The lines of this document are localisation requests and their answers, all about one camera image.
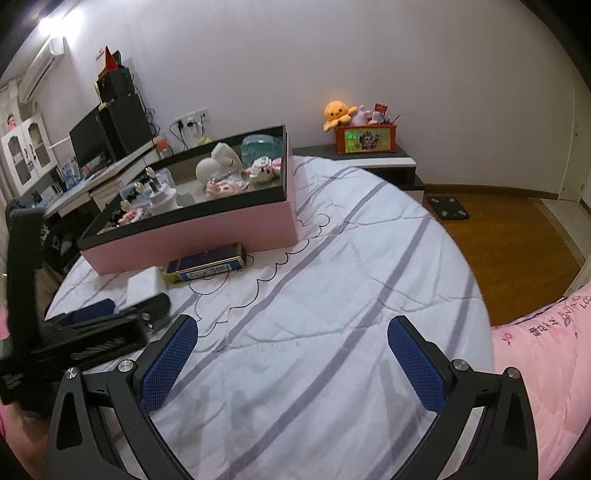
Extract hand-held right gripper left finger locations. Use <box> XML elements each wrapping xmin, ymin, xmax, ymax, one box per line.
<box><xmin>44</xmin><ymin>315</ymin><xmax>199</xmax><ymax>480</ymax></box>

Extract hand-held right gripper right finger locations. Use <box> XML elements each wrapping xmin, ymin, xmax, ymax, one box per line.
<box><xmin>387</xmin><ymin>315</ymin><xmax>541</xmax><ymax>480</ymax></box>

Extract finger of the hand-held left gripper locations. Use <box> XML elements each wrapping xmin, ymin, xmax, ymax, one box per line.
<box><xmin>110</xmin><ymin>293</ymin><xmax>171</xmax><ymax>332</ymax></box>
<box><xmin>46</xmin><ymin>298</ymin><xmax>116</xmax><ymax>326</ymax></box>

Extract blue and gold box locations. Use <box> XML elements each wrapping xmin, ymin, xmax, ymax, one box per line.
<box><xmin>165</xmin><ymin>242</ymin><xmax>247</xmax><ymax>288</ymax></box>

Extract pink box with black rim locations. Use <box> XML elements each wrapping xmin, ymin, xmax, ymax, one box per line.
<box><xmin>78</xmin><ymin>124</ymin><xmax>300</xmax><ymax>277</ymax></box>

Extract black and gold beaded ornaments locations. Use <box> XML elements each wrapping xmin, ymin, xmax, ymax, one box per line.
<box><xmin>117</xmin><ymin>167</ymin><xmax>160</xmax><ymax>217</ymax></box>

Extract silver-headed white fluffy toy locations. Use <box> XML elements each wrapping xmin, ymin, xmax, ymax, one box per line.
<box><xmin>196</xmin><ymin>142</ymin><xmax>244</xmax><ymax>185</ymax></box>

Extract pink and white small toy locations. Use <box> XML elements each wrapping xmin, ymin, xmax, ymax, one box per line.
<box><xmin>245</xmin><ymin>157</ymin><xmax>282</xmax><ymax>183</ymax></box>

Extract person's left forearm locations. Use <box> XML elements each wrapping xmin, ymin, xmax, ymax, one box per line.
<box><xmin>0</xmin><ymin>401</ymin><xmax>51</xmax><ymax>472</ymax></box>

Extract blue and white carton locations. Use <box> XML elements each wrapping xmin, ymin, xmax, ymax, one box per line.
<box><xmin>62</xmin><ymin>159</ymin><xmax>81</xmax><ymax>190</ymax></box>

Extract white striped quilt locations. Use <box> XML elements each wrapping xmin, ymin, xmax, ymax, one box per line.
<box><xmin>44</xmin><ymin>156</ymin><xmax>495</xmax><ymax>480</ymax></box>

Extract beige curtain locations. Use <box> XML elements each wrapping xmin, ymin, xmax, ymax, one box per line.
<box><xmin>0</xmin><ymin>78</ymin><xmax>19</xmax><ymax>204</ymax></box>

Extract clear plastic lidded container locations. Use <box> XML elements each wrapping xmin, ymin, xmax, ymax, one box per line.
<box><xmin>120</xmin><ymin>168</ymin><xmax>175</xmax><ymax>204</ymax></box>

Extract white glass-door cabinet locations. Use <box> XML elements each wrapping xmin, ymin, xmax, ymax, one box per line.
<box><xmin>0</xmin><ymin>113</ymin><xmax>58</xmax><ymax>197</ymax></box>

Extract white desk with drawers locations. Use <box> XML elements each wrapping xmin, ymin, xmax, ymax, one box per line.
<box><xmin>44</xmin><ymin>138</ymin><xmax>171</xmax><ymax>222</ymax></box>

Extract pink printed blanket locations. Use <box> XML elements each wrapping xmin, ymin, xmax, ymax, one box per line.
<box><xmin>489</xmin><ymin>281</ymin><xmax>591</xmax><ymax>480</ymax></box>

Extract pink pig plush doll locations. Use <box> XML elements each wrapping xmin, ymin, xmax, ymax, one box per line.
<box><xmin>205</xmin><ymin>179</ymin><xmax>250</xmax><ymax>200</ymax></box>

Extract black computer monitor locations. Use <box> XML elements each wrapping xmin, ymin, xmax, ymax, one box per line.
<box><xmin>69</xmin><ymin>111</ymin><xmax>116</xmax><ymax>169</ymax></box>

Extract black bathroom scale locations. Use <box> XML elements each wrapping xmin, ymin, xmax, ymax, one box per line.
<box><xmin>426</xmin><ymin>196</ymin><xmax>471</xmax><ymax>221</ymax></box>

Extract black speakers stack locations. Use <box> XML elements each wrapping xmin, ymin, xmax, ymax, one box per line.
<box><xmin>98</xmin><ymin>95</ymin><xmax>155</xmax><ymax>158</ymax></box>

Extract clear teal plastic bottle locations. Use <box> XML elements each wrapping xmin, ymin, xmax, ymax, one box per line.
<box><xmin>241</xmin><ymin>134</ymin><xmax>282</xmax><ymax>167</ymax></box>

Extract black and white low cabinet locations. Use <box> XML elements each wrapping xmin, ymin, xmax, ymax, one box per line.
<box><xmin>292</xmin><ymin>144</ymin><xmax>426</xmax><ymax>204</ymax></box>

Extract white air conditioner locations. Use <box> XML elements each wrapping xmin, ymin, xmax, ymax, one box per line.
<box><xmin>17</xmin><ymin>36</ymin><xmax>65</xmax><ymax>103</ymax></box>

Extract black box on tower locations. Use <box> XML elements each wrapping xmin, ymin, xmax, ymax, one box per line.
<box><xmin>95</xmin><ymin>68</ymin><xmax>134</xmax><ymax>103</ymax></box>

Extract orange printed storage box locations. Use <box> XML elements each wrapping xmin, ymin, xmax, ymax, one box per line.
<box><xmin>335</xmin><ymin>122</ymin><xmax>399</xmax><ymax>155</ymax></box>

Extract orange octopus plush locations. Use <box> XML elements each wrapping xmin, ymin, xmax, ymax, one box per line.
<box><xmin>322</xmin><ymin>100</ymin><xmax>358</xmax><ymax>132</ymax></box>

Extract white door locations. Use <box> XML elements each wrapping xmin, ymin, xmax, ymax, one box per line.
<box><xmin>556</xmin><ymin>65</ymin><xmax>591</xmax><ymax>204</ymax></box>

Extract white wall sockets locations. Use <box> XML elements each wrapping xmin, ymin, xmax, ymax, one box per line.
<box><xmin>174</xmin><ymin>108</ymin><xmax>208</xmax><ymax>127</ymax></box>

